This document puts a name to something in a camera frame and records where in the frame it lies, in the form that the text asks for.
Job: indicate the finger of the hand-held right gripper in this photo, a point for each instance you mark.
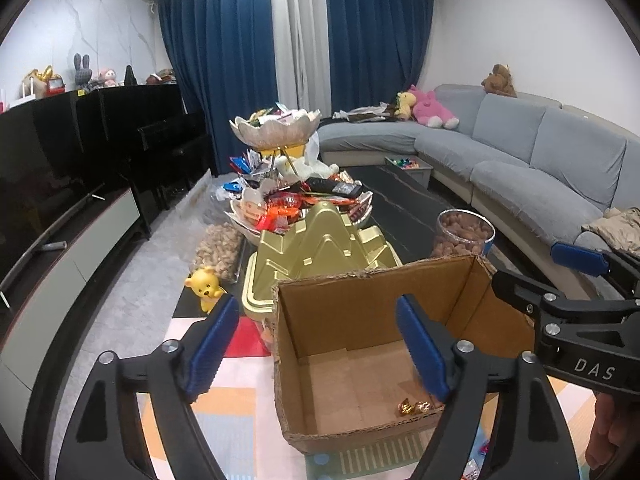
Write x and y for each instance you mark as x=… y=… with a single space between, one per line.
x=577 y=259
x=520 y=290

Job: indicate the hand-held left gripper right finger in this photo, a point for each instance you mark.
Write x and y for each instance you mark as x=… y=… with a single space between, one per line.
x=422 y=355

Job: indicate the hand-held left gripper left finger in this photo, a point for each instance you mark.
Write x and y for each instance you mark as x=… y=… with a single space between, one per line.
x=215 y=352

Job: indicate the gold candy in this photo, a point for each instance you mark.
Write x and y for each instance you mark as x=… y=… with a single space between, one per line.
x=406 y=407
x=430 y=405

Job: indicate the brown cardboard box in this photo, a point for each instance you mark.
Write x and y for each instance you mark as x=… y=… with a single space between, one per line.
x=345 y=320

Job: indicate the person's right hand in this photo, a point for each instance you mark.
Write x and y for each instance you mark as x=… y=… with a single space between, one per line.
x=610 y=430

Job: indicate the beige jacket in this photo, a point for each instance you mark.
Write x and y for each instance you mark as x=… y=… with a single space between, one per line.
x=617 y=227

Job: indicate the colourful patchwork rug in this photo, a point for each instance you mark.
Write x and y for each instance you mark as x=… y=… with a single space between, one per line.
x=240 y=400

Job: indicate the yellow bear toy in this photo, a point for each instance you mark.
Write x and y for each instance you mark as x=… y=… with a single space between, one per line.
x=205 y=287

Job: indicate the clear round snack jar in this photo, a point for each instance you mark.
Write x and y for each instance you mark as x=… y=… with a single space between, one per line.
x=462 y=237

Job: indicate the clear bag of nuts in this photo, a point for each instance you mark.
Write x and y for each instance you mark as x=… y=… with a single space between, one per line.
x=217 y=250

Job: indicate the grey corner sofa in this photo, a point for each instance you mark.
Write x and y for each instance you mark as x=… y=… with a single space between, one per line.
x=505 y=145

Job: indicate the black marble coffee table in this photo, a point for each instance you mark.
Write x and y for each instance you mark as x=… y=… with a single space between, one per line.
x=400 y=205

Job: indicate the gold plastic moulded tray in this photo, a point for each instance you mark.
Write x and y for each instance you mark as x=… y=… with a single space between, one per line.
x=325 y=240

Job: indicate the pile of assorted snack packets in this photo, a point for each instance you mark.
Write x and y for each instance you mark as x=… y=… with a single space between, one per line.
x=280 y=207

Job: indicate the grey toy storage box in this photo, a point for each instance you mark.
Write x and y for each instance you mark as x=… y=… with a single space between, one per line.
x=410 y=170

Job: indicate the grey television cabinet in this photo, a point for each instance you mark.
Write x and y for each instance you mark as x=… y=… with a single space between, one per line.
x=75 y=265

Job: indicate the grey remote control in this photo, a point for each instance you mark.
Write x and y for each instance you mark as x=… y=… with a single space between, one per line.
x=54 y=245

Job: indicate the brown plush bear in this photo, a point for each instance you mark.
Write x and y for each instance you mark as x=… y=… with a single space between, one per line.
x=499 y=80

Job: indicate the pink plush toy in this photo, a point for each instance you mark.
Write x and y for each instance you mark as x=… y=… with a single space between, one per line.
x=432 y=107

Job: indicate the yellow plush toy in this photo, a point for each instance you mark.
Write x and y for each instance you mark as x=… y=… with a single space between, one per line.
x=404 y=105

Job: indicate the white plastic bag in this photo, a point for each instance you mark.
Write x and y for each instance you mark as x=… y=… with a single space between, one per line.
x=311 y=147

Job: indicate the two-tier shell snack stand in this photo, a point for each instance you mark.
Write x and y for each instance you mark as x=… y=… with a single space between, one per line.
x=272 y=132

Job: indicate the crumpled clothes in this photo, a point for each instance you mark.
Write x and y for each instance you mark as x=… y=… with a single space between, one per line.
x=365 y=112

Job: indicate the black television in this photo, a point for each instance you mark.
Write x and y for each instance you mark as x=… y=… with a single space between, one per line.
x=40 y=170

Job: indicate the small pink plush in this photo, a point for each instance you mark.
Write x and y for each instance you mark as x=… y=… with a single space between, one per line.
x=108 y=78

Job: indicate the blue curtains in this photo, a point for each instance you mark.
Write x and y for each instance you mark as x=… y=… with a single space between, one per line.
x=220 y=50

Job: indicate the grey rabbit plush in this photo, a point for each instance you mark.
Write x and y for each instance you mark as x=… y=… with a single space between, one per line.
x=82 y=75

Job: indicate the white sheer curtain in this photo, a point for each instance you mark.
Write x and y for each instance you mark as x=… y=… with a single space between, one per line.
x=299 y=35

